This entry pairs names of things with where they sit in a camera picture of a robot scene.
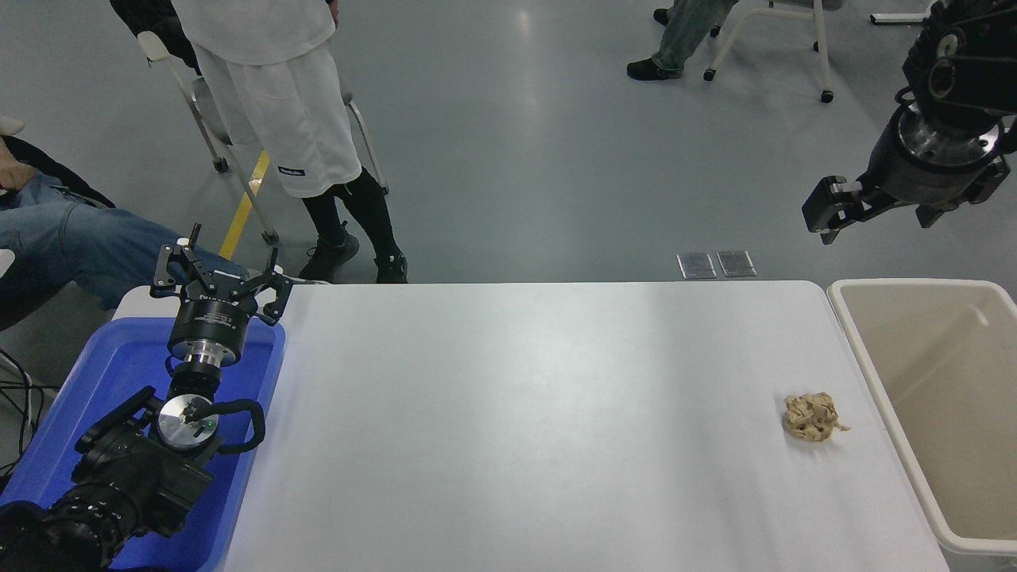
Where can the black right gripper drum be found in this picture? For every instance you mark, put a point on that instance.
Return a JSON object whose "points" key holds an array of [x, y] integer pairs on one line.
{"points": [[922, 183]]}

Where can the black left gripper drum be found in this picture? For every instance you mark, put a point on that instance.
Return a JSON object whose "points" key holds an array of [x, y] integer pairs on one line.
{"points": [[210, 318]]}

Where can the tan paper ball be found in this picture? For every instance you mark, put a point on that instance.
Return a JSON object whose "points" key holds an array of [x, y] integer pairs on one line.
{"points": [[810, 417]]}

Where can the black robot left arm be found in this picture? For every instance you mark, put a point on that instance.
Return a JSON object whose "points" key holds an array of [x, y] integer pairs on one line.
{"points": [[135, 477]]}

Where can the person's hand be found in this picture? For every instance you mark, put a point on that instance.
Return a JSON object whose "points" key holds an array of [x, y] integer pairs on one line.
{"points": [[14, 175]]}

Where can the white side table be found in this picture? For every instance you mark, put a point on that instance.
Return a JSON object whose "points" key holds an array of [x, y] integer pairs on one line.
{"points": [[135, 303]]}

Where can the metal floor socket plate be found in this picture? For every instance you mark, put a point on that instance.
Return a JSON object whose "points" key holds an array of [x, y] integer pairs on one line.
{"points": [[696, 265], [736, 264]]}

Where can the blue plastic tray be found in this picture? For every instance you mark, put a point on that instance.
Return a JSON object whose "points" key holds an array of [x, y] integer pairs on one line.
{"points": [[103, 373]]}

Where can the seated person in jeans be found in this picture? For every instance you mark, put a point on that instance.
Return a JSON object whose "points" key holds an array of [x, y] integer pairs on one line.
{"points": [[63, 246]]}

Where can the large pale plastic bin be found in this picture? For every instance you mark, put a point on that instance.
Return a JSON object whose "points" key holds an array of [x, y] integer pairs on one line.
{"points": [[914, 357]]}

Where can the white wheeled chair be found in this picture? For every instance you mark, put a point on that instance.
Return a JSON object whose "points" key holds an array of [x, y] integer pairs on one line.
{"points": [[821, 48]]}

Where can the white folding chair grey seat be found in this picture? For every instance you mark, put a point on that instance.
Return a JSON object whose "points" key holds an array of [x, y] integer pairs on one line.
{"points": [[205, 111]]}

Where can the long white stand base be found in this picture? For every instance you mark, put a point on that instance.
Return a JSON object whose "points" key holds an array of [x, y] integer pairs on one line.
{"points": [[898, 17]]}

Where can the standing person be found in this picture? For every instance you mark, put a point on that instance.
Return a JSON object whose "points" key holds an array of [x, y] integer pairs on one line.
{"points": [[270, 95]]}

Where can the seated person by white chair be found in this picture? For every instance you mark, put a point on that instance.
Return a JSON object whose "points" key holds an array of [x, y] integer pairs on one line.
{"points": [[683, 40]]}

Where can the black jacket on chair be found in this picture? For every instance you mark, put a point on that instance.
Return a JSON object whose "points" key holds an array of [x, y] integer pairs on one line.
{"points": [[151, 16]]}

